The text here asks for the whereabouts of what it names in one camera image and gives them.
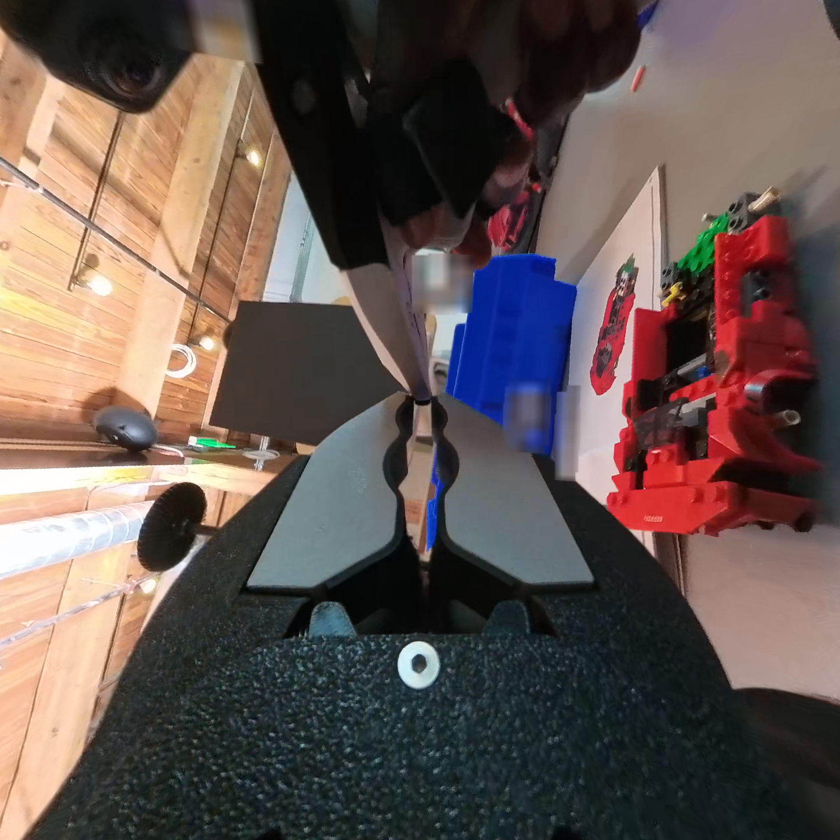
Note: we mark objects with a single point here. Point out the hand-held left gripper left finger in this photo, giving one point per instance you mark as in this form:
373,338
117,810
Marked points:
328,518

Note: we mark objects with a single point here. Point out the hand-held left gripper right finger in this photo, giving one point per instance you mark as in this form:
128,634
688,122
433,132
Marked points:
512,525

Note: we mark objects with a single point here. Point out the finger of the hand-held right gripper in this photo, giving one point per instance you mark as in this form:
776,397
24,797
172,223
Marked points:
412,308
380,308

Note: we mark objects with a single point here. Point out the orange lego brick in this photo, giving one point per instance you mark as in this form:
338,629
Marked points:
637,79

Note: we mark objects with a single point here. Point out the red lego car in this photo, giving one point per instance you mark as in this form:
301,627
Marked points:
754,295

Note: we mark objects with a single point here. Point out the lego set box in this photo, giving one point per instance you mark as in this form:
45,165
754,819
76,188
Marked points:
512,223

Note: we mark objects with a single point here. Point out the lego instruction booklet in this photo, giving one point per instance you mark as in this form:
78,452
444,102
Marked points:
636,216

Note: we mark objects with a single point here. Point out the person's right hand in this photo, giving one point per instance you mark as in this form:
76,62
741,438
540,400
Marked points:
564,46

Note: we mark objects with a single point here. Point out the ceiling spot lamp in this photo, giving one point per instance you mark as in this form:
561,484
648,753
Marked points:
207,342
253,156
98,283

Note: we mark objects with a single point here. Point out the blue plastic storage bin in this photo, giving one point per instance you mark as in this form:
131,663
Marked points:
518,315

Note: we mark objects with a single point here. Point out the black display board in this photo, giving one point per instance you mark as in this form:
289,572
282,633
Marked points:
289,374

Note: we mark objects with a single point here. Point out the green lit sign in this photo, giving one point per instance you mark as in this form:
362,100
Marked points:
213,443

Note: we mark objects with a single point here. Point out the black toothed wheel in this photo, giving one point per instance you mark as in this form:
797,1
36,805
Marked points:
172,525

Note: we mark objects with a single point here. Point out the dark grey dome device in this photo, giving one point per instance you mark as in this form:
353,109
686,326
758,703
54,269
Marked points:
124,426

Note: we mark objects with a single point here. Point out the silver ceiling duct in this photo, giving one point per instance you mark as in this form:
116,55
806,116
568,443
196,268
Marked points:
65,541

